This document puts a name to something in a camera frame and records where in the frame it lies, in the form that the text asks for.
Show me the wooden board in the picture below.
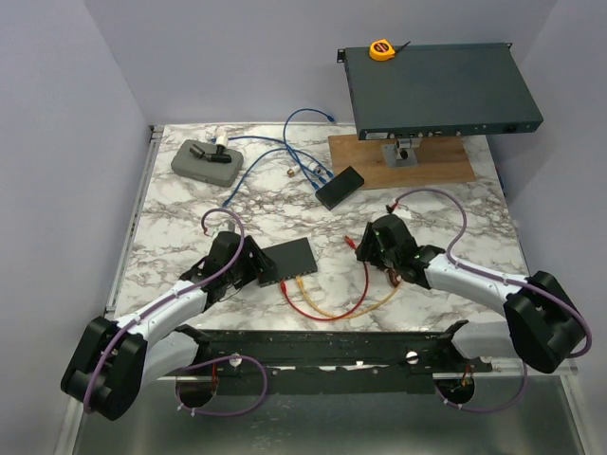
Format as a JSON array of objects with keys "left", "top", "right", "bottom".
[{"left": 328, "top": 135, "right": 475, "bottom": 190}]

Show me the long blue ethernet cable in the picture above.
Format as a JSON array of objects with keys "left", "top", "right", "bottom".
[{"left": 220, "top": 135, "right": 314, "bottom": 209}]

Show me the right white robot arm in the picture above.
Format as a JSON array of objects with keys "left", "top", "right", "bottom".
[{"left": 356, "top": 214, "right": 588, "bottom": 373}]

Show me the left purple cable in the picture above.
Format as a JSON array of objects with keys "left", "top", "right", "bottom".
[{"left": 83, "top": 207, "right": 269, "bottom": 418}]

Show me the red-brown handle tool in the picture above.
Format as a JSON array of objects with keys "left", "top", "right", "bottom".
[{"left": 386, "top": 268, "right": 402, "bottom": 288}]

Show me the purple cable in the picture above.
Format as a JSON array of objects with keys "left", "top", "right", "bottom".
[
  {"left": 83, "top": 207, "right": 269, "bottom": 418},
  {"left": 388, "top": 188, "right": 594, "bottom": 413}
]

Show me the grey metal stand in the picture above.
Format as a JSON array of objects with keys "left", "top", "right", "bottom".
[{"left": 381, "top": 137, "right": 422, "bottom": 168}]

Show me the grey case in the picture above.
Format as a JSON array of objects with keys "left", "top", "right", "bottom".
[{"left": 171, "top": 139, "right": 244, "bottom": 188}]

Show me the yellow tape measure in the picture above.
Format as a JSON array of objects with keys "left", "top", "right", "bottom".
[{"left": 368, "top": 39, "right": 411, "bottom": 62}]

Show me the yellow ethernet cable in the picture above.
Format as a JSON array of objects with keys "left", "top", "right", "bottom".
[{"left": 295, "top": 277, "right": 402, "bottom": 319}]

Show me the red ethernet cable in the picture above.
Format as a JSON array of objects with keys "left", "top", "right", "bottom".
[{"left": 279, "top": 235, "right": 370, "bottom": 322}]

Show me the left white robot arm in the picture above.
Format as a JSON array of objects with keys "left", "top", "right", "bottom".
[{"left": 60, "top": 231, "right": 277, "bottom": 421}]

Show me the dark green rack unit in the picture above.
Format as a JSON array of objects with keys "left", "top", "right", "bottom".
[{"left": 337, "top": 43, "right": 543, "bottom": 140}]

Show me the black TP-Link network switch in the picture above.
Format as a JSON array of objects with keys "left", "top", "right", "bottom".
[{"left": 258, "top": 237, "right": 318, "bottom": 287}]

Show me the black T-shaped fitting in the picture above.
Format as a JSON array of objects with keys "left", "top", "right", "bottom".
[{"left": 189, "top": 142, "right": 232, "bottom": 164}]

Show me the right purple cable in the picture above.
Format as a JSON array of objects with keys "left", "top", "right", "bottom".
[{"left": 388, "top": 188, "right": 594, "bottom": 413}]

